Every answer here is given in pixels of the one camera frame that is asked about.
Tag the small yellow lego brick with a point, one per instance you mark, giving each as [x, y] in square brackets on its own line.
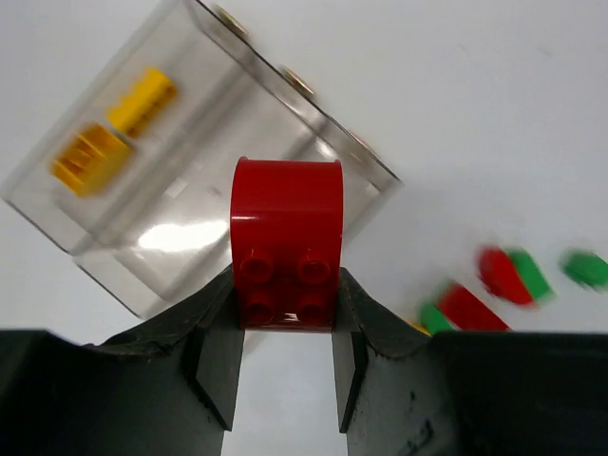
[419, 328]

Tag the yellow rectangular lego brick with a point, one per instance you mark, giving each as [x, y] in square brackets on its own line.
[142, 103]

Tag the small green lego brick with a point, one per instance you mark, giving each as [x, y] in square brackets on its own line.
[585, 268]

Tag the yellow rounded lego brick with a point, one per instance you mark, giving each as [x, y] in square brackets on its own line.
[91, 160]

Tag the red half-round lego brick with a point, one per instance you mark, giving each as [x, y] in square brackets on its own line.
[500, 277]

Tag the red rectangular lego brick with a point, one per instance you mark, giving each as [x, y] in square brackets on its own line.
[466, 311]

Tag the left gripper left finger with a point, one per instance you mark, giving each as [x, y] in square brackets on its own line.
[165, 387]

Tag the red rounded lego brick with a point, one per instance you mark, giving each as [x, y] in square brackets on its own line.
[286, 233]

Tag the clear compartment organizer tray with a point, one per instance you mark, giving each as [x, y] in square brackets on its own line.
[159, 231]

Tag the green half-round lego brick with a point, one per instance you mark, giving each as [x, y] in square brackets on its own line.
[530, 274]

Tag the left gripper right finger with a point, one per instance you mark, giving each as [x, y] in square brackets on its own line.
[401, 392]

